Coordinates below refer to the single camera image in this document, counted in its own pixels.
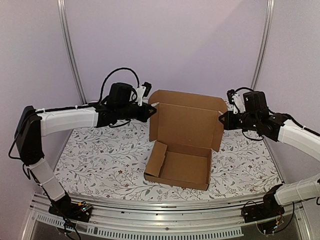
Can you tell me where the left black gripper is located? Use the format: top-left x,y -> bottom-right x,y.
117,102 -> 157,123

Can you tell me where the brown cardboard box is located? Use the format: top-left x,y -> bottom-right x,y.
144,90 -> 228,191

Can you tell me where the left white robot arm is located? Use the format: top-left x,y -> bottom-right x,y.
8,103 -> 157,217

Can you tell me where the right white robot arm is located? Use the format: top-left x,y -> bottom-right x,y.
218,110 -> 320,218

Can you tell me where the floral patterned table mat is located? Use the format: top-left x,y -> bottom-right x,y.
54,120 -> 282,202

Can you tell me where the left black camera cable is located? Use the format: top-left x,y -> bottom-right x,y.
99,67 -> 141,101

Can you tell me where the black camera cable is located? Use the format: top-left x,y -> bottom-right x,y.
231,86 -> 256,97
99,67 -> 141,101

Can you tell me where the right black camera cable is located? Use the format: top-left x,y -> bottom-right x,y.
231,86 -> 256,97

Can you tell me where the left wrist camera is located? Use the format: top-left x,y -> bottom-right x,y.
108,82 -> 133,105

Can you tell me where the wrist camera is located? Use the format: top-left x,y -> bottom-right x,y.
243,91 -> 268,114
108,82 -> 133,105

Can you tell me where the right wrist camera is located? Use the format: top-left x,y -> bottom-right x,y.
243,91 -> 268,114

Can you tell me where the front aluminium rail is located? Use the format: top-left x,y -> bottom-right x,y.
21,192 -> 311,240

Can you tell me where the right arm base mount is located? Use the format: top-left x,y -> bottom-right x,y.
241,184 -> 285,223

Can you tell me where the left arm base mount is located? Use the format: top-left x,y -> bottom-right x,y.
48,196 -> 93,223

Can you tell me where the right aluminium frame post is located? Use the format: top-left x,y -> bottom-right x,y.
250,0 -> 275,90

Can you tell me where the aluminium frame post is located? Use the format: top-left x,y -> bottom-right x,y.
250,0 -> 275,90
56,0 -> 87,104

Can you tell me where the left aluminium frame post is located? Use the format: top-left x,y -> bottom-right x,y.
56,0 -> 87,104

